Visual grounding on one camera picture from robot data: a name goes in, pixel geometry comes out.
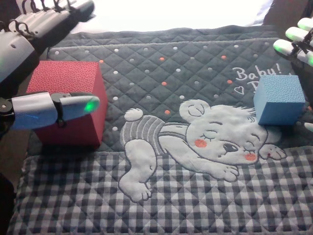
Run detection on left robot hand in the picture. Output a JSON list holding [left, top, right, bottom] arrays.
[[0, 0, 101, 130]]

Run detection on red cube block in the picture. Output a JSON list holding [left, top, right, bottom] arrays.
[[26, 60, 109, 150]]

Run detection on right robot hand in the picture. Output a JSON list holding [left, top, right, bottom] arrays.
[[272, 17, 313, 134]]

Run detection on blue foam cube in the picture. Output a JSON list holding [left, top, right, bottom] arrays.
[[253, 74, 306, 127]]

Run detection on grey quilt with printed bear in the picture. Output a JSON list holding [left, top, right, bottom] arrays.
[[7, 24, 313, 235]]

